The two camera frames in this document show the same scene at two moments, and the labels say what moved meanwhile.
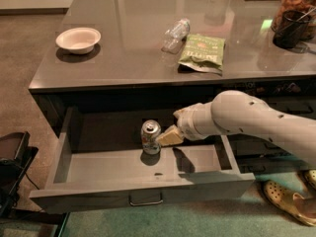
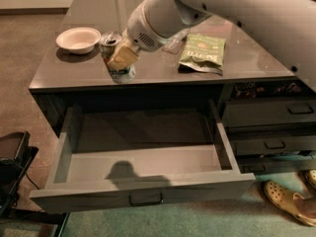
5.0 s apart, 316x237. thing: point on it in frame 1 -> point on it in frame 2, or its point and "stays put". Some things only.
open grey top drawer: x=99 y=164 stays put
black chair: x=15 y=160 stays put
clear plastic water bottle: x=175 y=36 stays put
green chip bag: x=203 y=54 stays put
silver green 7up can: x=151 y=131 -> x=109 y=40
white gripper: x=187 y=123 -> x=142 y=33
